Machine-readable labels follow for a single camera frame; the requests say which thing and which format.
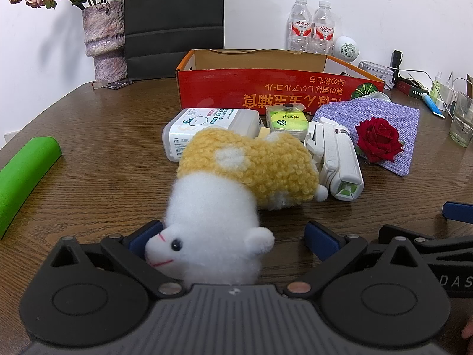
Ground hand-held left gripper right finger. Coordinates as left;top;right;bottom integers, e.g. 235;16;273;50
285;220;426;299

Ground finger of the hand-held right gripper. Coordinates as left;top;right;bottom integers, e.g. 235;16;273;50
378;225;450;254
442;201;473;225

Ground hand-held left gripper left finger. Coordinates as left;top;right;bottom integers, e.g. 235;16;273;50
50;220;185;299

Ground white folding lint roller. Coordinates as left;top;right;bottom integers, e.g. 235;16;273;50
304;117;365;202

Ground artificial red rose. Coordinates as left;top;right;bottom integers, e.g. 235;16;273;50
355;117;405;164

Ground yellow and white plush toy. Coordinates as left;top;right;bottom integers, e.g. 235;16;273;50
144;128;329;285

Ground green tissue packet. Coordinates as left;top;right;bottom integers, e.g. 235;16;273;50
265;104;309;142

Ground purple woven pouch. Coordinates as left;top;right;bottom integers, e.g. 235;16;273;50
312;93;421;177

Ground white plastic wipes box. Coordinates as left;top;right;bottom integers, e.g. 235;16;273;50
162;107;261;163

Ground red cardboard box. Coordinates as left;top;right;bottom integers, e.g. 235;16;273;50
175;49;385;117

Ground clear drinking glass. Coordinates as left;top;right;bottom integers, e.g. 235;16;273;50
449;92;473;148

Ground blue and white toothpaste tube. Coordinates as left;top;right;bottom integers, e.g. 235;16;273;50
421;92;446;120

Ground pale green spray bottle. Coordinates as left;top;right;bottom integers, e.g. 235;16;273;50
429;71;444;106

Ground small red box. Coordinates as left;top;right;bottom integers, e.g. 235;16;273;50
397;79;431;99

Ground green wrist rest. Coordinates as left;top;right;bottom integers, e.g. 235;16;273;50
0;137;63;239

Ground small dark card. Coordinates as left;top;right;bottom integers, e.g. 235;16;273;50
92;79;135;90

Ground pale printed tin box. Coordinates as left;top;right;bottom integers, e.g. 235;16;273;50
359;61;398;90

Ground white robot speaker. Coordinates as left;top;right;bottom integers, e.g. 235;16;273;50
332;36;360;63

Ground clear water bottle red label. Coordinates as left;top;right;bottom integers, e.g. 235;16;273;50
287;0;315;53
312;1;336;54

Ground mottled purple vase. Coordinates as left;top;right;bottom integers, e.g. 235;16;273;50
81;0;128;82

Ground black paper bag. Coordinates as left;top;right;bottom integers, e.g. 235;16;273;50
124;0;225;80

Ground white cable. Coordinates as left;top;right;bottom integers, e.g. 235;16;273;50
399;68;470;119

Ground black device with cable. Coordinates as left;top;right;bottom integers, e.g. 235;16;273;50
392;50;403;82

